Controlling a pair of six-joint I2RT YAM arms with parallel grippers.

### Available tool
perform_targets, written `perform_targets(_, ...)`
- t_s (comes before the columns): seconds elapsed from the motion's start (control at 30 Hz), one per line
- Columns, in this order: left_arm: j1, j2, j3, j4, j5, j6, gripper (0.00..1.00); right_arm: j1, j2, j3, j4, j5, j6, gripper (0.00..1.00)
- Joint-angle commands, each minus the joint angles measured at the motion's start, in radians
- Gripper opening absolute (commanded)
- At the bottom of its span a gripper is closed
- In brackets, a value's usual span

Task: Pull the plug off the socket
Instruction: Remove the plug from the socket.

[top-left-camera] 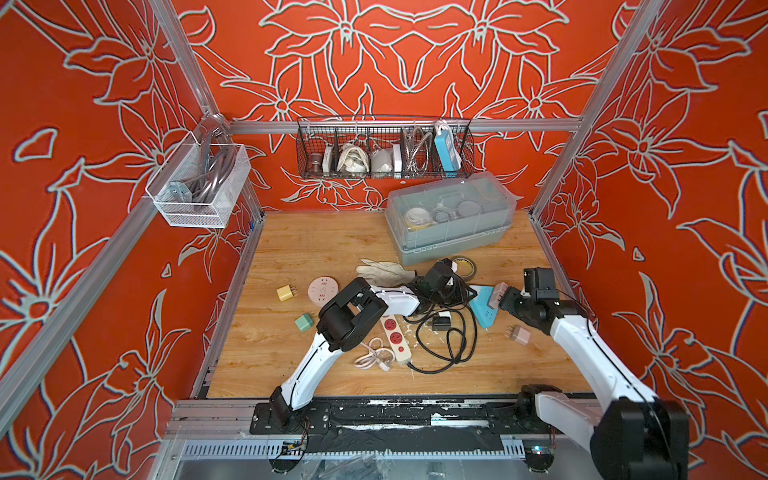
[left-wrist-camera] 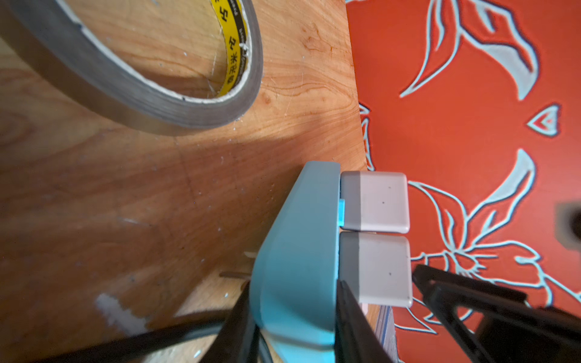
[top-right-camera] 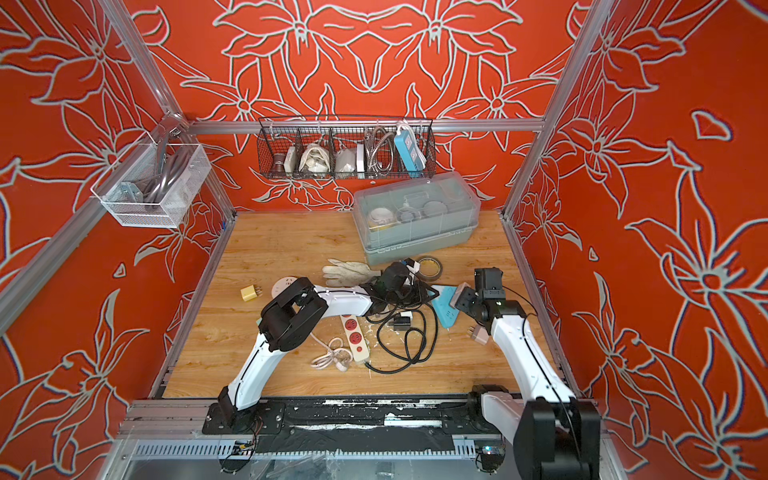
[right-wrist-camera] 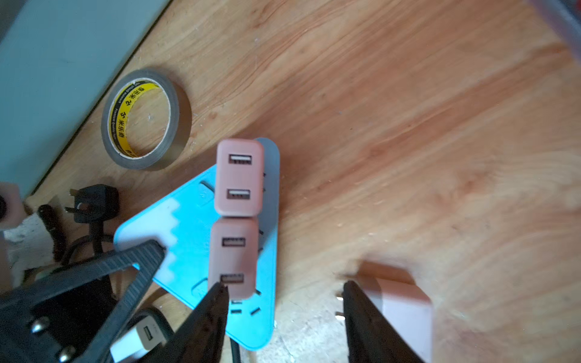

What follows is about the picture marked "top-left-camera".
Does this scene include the black charger plug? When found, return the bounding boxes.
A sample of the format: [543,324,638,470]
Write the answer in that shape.
[430,314,452,331]

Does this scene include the white power strip red sockets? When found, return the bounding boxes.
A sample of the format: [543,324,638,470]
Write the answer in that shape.
[380,316,412,365]

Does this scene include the round pink socket hub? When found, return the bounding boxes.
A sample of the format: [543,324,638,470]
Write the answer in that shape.
[307,276,339,307]

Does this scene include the small green plug adapter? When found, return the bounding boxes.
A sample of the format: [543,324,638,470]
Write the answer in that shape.
[294,313,314,332]

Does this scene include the yellow plug adapter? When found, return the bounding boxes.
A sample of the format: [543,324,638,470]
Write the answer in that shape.
[276,284,296,302]

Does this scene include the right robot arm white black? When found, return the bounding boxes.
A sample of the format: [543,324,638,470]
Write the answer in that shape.
[492,268,689,479]

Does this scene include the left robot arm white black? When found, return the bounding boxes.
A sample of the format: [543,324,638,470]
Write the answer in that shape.
[269,277,459,425]

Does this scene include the blue triangular power strip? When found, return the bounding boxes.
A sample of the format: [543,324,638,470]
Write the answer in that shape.
[469,285,498,329]

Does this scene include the roll of brown tape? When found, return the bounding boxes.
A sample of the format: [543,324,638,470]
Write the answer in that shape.
[451,256,477,282]

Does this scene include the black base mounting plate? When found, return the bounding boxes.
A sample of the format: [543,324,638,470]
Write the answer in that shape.
[249,394,557,435]

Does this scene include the translucent grey storage box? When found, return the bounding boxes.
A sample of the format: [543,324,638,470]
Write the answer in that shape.
[385,172,518,266]

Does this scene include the white work glove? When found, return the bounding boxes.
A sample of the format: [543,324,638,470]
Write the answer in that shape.
[356,259,416,287]

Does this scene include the blue power strip in basket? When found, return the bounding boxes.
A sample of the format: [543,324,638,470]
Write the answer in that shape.
[434,120,461,178]

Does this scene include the black power cable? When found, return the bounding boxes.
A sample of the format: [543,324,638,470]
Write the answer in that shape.
[404,287,481,376]

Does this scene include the white cable of round hub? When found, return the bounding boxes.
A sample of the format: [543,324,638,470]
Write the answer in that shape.
[352,337,395,373]

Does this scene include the grey cables in basket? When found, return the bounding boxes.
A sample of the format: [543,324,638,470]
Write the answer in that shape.
[403,125,434,176]

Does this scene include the white cable bundle in basket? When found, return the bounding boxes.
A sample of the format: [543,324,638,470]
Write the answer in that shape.
[335,143,371,178]

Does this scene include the black wire wall basket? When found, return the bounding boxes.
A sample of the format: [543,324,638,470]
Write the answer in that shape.
[296,115,480,180]

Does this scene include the clear plastic wall bin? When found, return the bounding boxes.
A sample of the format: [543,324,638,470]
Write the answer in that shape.
[145,133,250,229]

